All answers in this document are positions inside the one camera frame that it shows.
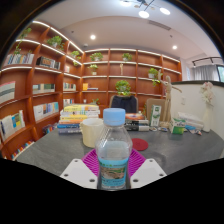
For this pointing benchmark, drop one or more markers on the flat round red coaster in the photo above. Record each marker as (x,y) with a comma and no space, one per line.
(140,144)

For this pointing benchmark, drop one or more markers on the cream plastic cup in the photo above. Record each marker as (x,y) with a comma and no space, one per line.
(90,133)

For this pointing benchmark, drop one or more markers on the wooden artist mannequin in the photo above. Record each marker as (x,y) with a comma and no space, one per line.
(166,103)

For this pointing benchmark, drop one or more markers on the white vase with flowers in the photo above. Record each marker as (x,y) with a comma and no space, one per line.
(207,116)

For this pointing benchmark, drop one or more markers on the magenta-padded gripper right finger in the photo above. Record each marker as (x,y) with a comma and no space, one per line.
(148,173)

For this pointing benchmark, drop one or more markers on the stack of colourful books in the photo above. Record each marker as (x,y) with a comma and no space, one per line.
(78,118)

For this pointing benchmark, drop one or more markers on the dark office chair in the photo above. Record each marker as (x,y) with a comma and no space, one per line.
(124,103)

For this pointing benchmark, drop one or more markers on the colourful small sticker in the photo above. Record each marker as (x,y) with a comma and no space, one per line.
(194,130)

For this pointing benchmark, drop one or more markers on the dark oval sticker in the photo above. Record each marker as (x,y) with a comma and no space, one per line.
(152,128)

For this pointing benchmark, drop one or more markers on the ceiling chandelier lights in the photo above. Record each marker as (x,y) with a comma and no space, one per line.
(144,14)

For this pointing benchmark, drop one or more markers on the grey curtain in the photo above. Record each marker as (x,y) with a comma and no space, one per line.
(206,72)

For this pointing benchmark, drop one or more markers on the green-white tissue box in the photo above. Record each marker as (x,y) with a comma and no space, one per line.
(177,126)

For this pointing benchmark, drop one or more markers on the wooden shelf unit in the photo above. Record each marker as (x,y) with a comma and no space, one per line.
(50,86)

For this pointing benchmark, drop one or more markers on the recessed ceiling spotlight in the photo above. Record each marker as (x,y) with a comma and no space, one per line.
(174,47)
(92,37)

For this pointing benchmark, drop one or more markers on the blue-white sticker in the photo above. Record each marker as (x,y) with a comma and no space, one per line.
(163,129)

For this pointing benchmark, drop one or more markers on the black ceiling track light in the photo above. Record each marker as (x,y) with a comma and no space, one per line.
(206,60)

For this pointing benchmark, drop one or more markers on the white partition with dark top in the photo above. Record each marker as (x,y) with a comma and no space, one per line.
(193,100)

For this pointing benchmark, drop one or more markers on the stack of white books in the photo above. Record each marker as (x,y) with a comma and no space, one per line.
(191,120)

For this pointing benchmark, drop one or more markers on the tan chair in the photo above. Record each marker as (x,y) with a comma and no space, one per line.
(155,106)

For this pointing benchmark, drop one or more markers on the tall green-white carton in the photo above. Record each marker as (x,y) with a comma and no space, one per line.
(155,115)

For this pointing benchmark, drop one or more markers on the clear blue-capped water bottle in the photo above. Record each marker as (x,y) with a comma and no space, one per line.
(113,153)

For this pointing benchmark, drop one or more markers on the stack of dark books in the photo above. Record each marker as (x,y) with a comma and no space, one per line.
(138,125)

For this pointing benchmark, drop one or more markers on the ceiling air vent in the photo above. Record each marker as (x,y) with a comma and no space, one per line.
(159,25)

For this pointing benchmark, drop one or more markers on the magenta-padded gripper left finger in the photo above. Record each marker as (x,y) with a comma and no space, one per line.
(78,173)

